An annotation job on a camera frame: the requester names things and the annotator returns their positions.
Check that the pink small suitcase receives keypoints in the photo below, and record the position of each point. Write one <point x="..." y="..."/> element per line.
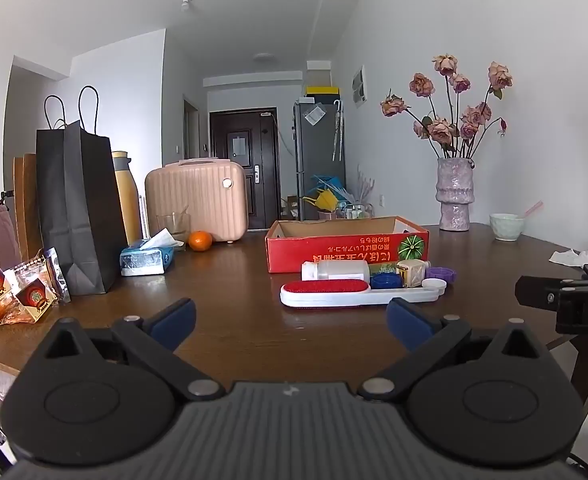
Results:
<point x="193" y="195"/>

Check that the purple round lid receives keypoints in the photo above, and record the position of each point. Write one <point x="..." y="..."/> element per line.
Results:
<point x="441" y="275"/>

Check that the pale green ceramic cup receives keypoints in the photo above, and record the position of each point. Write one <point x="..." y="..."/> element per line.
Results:
<point x="506" y="227"/>

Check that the orange tangerine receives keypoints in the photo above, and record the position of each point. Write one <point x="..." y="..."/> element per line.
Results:
<point x="200" y="241"/>

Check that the white folded umbrella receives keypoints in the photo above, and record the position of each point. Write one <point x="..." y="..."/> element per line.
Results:
<point x="338" y="130"/>

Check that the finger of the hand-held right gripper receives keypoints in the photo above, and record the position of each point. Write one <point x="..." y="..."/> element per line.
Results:
<point x="535" y="291"/>

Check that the yellow box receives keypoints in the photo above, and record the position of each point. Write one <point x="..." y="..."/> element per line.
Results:
<point x="323" y="90"/>

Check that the pink spoon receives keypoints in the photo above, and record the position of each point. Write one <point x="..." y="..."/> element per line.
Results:
<point x="533" y="209"/>

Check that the small cream gold bottle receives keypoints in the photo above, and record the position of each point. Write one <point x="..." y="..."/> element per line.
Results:
<point x="413" y="272"/>

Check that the paper note on refrigerator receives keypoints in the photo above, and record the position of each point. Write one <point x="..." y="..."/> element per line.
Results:
<point x="314" y="116"/>

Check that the yellow thermos bottle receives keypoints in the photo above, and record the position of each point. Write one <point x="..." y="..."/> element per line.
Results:
<point x="126" y="195"/>

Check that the white wall panel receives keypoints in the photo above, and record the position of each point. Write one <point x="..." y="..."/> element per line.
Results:
<point x="359" y="86"/>

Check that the rack of small bottles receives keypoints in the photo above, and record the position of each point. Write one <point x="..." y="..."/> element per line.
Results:
<point x="359" y="210"/>

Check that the blue and yellow bags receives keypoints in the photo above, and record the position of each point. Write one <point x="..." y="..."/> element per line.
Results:
<point x="324" y="195"/>

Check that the pink ceramic vase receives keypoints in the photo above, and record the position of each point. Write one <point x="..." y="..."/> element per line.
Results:
<point x="455" y="195"/>

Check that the white plastic bottle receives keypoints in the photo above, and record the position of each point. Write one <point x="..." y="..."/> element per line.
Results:
<point x="334" y="270"/>

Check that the crumpled white tissue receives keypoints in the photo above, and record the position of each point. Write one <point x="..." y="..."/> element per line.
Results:
<point x="571" y="257"/>

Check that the black paper bag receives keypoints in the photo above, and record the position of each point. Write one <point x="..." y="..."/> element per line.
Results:
<point x="81" y="210"/>

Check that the dark brown door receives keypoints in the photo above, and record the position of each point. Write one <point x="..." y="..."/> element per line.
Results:
<point x="244" y="170"/>

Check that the brown cardboard box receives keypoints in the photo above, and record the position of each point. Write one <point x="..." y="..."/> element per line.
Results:
<point x="290" y="207"/>

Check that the brown paper bag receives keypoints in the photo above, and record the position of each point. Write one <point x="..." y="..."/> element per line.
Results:
<point x="26" y="200"/>

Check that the dried pink roses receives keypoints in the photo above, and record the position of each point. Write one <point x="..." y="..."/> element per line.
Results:
<point x="444" y="127"/>

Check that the round ceiling light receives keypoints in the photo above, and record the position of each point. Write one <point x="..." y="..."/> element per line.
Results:
<point x="266" y="57"/>

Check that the clear plastic snack bag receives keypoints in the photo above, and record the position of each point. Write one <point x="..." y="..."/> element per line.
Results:
<point x="48" y="270"/>

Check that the white red lint brush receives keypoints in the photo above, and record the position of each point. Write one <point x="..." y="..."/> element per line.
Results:
<point x="324" y="294"/>

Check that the red cardboard box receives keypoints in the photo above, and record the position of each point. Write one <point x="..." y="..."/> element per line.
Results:
<point x="344" y="252"/>

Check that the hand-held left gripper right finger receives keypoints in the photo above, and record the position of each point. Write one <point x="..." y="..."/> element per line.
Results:
<point x="408" y="322"/>

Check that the blue tissue pack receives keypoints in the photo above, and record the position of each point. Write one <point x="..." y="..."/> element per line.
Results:
<point x="143" y="260"/>

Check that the grey refrigerator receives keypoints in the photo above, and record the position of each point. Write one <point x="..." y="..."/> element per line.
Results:
<point x="319" y="160"/>

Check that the clear glass cup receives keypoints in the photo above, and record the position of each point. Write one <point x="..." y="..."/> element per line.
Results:
<point x="171" y="222"/>

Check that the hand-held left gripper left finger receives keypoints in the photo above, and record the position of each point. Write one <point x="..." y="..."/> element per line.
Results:
<point x="173" y="319"/>

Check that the green spray bottle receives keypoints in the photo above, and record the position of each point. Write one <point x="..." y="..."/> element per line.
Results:
<point x="381" y="268"/>

